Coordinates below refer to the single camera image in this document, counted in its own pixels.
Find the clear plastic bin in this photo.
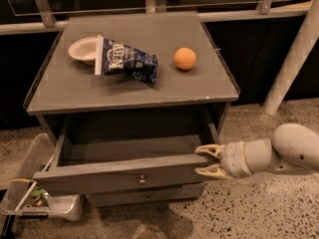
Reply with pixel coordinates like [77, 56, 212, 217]
[0, 133, 83, 221]

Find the white paper bowl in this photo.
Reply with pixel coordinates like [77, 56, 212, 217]
[68, 37, 98, 65]

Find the grey bottom drawer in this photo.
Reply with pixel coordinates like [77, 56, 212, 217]
[86, 183, 204, 208]

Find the metal railing with glass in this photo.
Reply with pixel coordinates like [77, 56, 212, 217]
[0, 0, 314, 35]

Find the grey top drawer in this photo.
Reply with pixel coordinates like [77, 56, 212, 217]
[34, 111, 219, 195]

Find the grey drawer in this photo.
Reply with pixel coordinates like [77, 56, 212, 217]
[86, 183, 204, 208]
[34, 111, 219, 195]

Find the white slanted pole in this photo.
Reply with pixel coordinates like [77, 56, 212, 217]
[261, 0, 319, 116]

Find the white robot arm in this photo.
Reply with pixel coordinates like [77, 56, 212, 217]
[195, 123, 319, 178]

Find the orange fruit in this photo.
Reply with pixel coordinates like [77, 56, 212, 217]
[173, 48, 196, 71]

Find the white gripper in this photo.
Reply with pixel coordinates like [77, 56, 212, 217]
[194, 141, 253, 179]

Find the grey drawer cabinet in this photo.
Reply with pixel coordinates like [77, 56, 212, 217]
[23, 11, 240, 208]

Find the blue chip bag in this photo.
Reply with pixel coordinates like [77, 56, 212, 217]
[95, 35, 159, 84]

